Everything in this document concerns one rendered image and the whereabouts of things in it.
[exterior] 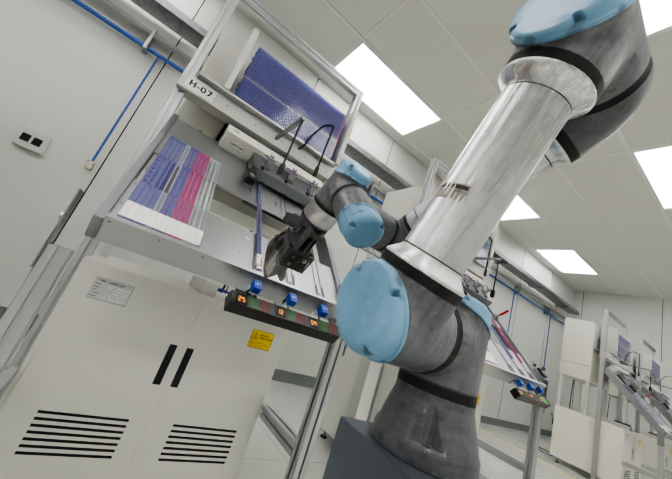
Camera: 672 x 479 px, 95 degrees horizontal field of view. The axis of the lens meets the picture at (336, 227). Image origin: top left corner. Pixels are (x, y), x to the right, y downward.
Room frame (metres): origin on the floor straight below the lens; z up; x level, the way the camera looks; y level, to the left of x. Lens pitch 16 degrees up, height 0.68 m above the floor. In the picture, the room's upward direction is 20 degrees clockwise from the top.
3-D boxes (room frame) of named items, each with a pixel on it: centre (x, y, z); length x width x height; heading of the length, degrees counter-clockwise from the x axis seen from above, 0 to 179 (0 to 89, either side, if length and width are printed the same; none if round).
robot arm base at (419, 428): (0.50, -0.22, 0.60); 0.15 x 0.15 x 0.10
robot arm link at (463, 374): (0.50, -0.22, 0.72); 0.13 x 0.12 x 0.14; 125
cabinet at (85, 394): (1.37, 0.50, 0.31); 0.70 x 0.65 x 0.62; 121
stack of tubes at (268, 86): (1.30, 0.39, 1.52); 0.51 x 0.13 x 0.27; 121
